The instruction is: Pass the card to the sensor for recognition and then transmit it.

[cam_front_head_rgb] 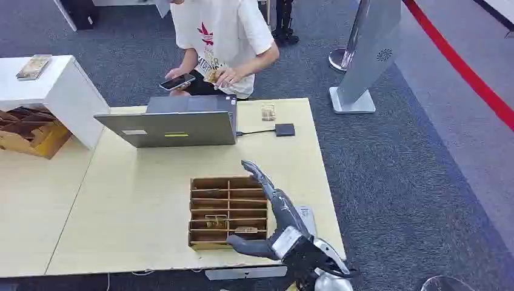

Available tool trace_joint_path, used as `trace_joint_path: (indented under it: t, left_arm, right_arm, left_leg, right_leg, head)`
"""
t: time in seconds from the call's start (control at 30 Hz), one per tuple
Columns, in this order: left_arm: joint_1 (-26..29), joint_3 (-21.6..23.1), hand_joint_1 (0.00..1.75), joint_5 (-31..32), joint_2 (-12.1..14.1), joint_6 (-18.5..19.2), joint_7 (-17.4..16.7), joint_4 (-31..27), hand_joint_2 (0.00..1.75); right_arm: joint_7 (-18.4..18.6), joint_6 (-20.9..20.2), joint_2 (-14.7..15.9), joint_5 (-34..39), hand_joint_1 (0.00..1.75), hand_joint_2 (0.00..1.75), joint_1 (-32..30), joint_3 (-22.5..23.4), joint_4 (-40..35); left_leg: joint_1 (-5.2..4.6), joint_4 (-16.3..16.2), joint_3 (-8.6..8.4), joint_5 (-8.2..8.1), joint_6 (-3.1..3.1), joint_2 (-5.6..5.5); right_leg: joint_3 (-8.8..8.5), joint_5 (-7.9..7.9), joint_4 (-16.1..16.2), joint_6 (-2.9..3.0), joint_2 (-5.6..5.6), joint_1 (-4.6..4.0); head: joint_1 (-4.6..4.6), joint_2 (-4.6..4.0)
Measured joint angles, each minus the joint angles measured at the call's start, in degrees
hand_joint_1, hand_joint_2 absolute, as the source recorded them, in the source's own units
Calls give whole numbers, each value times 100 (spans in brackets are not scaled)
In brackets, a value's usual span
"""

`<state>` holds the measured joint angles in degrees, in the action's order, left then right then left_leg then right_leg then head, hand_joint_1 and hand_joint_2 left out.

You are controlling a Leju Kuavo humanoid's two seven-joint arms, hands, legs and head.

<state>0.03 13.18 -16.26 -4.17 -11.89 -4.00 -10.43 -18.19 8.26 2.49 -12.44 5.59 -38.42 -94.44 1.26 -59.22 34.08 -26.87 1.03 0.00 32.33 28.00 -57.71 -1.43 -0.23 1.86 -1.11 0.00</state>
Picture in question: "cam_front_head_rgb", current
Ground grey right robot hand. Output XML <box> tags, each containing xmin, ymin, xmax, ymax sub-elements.
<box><xmin>225</xmin><ymin>159</ymin><xmax>313</xmax><ymax>261</ymax></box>

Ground person's right hand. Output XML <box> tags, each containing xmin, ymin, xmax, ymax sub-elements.
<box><xmin>165</xmin><ymin>67</ymin><xmax>192</xmax><ymax>92</ymax></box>

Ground person's left hand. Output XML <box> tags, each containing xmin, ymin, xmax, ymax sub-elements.
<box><xmin>213</xmin><ymin>66</ymin><xmax>247</xmax><ymax>90</ymax></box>

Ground black smartphone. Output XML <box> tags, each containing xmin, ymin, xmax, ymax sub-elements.
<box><xmin>159</xmin><ymin>73</ymin><xmax>197</xmax><ymax>92</ymax></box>

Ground bundle of cards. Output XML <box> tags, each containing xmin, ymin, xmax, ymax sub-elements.
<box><xmin>203</xmin><ymin>68</ymin><xmax>221</xmax><ymax>85</ymax></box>

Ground white flat pad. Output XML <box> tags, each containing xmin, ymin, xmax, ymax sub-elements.
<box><xmin>299</xmin><ymin>206</ymin><xmax>318</xmax><ymax>238</ymax></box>

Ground person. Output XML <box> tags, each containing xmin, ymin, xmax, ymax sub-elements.
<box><xmin>164</xmin><ymin>0</ymin><xmax>281</xmax><ymax>101</ymax></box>

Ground grey laptop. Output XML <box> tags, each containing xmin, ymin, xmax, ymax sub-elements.
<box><xmin>93</xmin><ymin>95</ymin><xmax>238</xmax><ymax>149</ymax></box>

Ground patterned card in slot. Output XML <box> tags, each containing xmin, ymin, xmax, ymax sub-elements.
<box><xmin>205</xmin><ymin>215</ymin><xmax>228</xmax><ymax>230</ymax></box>

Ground grey bar under desk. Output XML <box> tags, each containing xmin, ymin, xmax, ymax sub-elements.
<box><xmin>205</xmin><ymin>266</ymin><xmax>289</xmax><ymax>281</ymax></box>

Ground black square adapter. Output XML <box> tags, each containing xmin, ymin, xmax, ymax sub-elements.
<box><xmin>275</xmin><ymin>123</ymin><xmax>296</xmax><ymax>138</ymax></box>

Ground black legs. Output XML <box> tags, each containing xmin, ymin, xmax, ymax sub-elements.
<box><xmin>271</xmin><ymin>0</ymin><xmax>301</xmax><ymax>46</ymax></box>

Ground wooden card box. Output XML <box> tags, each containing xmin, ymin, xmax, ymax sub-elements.
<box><xmin>187</xmin><ymin>176</ymin><xmax>269</xmax><ymax>252</ymax></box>

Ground black cabinet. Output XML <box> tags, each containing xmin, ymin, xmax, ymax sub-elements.
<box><xmin>60</xmin><ymin>0</ymin><xmax>100</xmax><ymax>32</ymax></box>

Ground white side stand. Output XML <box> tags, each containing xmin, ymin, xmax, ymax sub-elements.
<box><xmin>0</xmin><ymin>55</ymin><xmax>110</xmax><ymax>150</ymax></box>

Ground card pack on stand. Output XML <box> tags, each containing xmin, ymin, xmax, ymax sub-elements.
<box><xmin>16</xmin><ymin>54</ymin><xmax>53</xmax><ymax>81</ymax></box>

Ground grey kiosk stand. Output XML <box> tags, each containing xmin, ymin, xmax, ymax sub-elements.
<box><xmin>329</xmin><ymin>0</ymin><xmax>402</xmax><ymax>115</ymax></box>

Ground chrome round base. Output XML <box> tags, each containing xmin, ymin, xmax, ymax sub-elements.
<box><xmin>420</xmin><ymin>275</ymin><xmax>478</xmax><ymax>291</ymax></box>

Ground red barrier belt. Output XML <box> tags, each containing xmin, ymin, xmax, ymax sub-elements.
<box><xmin>402</xmin><ymin>0</ymin><xmax>514</xmax><ymax>132</ymax></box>

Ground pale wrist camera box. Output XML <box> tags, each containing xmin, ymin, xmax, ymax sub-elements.
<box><xmin>270</xmin><ymin>226</ymin><xmax>319</xmax><ymax>278</ymax></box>

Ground black adapter cable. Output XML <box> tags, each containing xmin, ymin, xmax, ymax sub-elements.
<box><xmin>236</xmin><ymin>128</ymin><xmax>277</xmax><ymax>138</ymax></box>

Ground chrome stanchion post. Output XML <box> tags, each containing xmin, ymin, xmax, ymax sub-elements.
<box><xmin>328</xmin><ymin>0</ymin><xmax>370</xmax><ymax>74</ymax></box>

